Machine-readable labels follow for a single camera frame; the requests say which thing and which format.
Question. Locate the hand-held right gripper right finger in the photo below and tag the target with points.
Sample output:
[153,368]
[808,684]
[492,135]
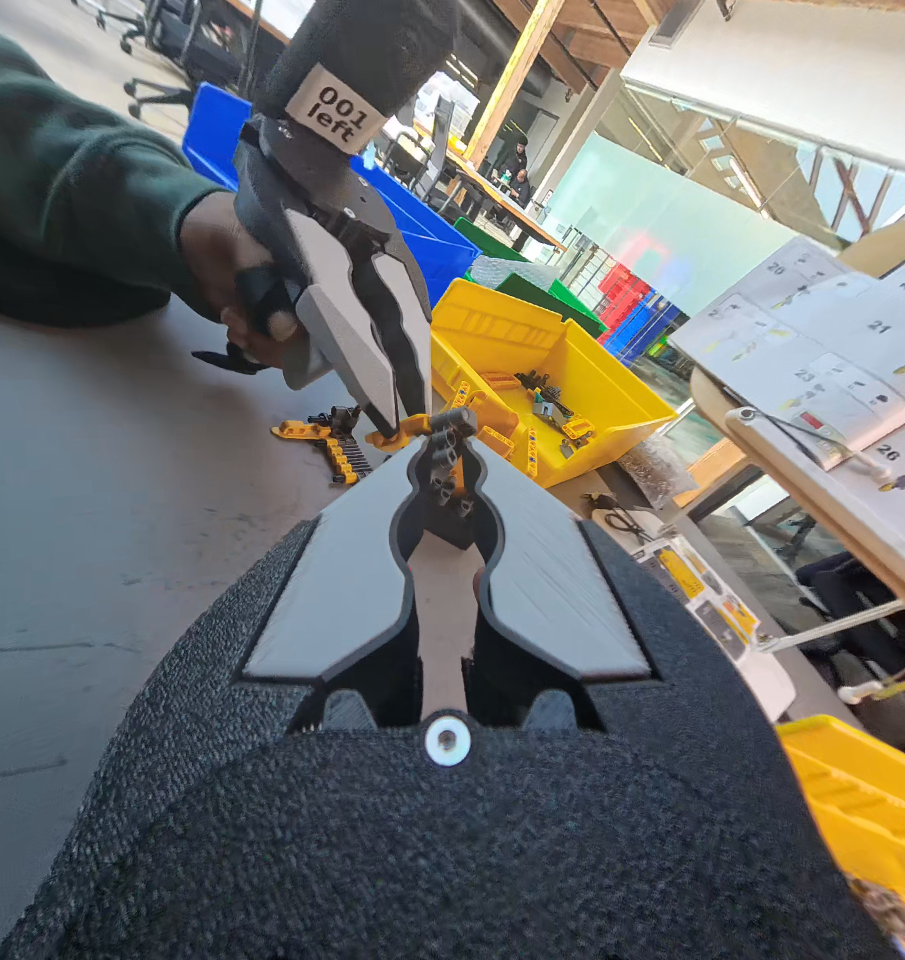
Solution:
[565,600]

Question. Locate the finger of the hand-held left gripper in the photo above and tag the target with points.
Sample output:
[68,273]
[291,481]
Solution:
[412,330]
[348,330]

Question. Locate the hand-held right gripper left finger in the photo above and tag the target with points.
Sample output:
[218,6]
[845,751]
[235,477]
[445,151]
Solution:
[333,600]

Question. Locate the small yellow lego subassembly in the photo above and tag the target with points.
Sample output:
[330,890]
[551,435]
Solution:
[400,432]

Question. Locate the yellow black lego model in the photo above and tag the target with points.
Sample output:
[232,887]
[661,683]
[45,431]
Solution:
[498,428]

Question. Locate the person's left forearm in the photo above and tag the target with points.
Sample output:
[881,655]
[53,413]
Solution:
[78,180]

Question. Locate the yellow lego subassembly with rack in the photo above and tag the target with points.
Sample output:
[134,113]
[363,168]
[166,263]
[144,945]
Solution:
[325,443]

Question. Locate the black lego parts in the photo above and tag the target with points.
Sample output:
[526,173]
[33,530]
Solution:
[543,393]

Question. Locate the short yellow lego beam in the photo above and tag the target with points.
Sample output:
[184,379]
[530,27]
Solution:
[577,431]

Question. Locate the person's left hand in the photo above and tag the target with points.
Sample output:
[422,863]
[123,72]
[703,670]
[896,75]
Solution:
[220,248]

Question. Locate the large yellow storage bin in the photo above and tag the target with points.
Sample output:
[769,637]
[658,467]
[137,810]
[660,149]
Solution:
[498,323]

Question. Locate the blue storage bin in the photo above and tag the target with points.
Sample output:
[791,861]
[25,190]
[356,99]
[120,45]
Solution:
[438,240]

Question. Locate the clear plastic bag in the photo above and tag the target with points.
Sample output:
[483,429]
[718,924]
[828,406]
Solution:
[498,270]

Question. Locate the printed instruction sheet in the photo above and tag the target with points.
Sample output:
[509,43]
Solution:
[700,593]

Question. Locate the green storage bin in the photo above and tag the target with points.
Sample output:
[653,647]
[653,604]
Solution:
[550,308]

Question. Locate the wooden office table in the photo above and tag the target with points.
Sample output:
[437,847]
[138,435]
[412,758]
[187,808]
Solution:
[498,203]

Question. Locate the bubble wrap sheet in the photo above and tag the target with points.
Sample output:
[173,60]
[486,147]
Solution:
[655,468]

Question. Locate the black office chair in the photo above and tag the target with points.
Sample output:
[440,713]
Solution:
[183,45]
[858,600]

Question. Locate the white book stand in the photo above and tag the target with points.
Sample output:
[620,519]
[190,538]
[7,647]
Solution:
[760,675]

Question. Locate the stack of red blue bins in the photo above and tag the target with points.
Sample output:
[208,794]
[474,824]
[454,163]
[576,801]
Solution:
[633,308]

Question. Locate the open instruction booklet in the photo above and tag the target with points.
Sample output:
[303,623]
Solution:
[813,360]

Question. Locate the yellow bin with small parts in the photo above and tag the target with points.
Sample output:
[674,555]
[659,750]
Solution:
[858,810]

